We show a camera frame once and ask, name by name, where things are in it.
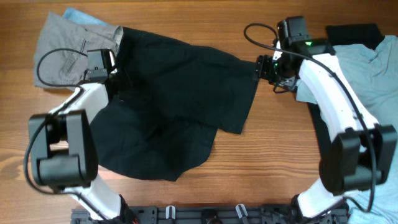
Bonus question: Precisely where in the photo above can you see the black shorts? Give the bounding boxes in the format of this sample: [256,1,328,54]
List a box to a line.
[90,28,258,181]

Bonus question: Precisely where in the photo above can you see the folded grey shorts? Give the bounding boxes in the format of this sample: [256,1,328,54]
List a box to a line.
[34,12,124,88]

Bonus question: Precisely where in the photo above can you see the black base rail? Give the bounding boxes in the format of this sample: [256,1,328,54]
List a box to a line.
[70,203,349,224]

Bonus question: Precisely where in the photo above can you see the light blue folded garment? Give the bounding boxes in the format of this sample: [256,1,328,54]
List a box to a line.
[63,7,109,26]

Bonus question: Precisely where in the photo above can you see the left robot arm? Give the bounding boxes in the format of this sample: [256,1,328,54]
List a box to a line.
[23,49,139,223]

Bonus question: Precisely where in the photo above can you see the light teal t-shirt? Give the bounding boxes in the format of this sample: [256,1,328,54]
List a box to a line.
[295,34,398,224]

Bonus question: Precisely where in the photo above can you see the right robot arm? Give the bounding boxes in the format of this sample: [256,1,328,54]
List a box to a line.
[256,16,397,222]

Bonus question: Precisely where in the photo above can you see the black garment under pile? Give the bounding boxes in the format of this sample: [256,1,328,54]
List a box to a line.
[307,24,385,155]

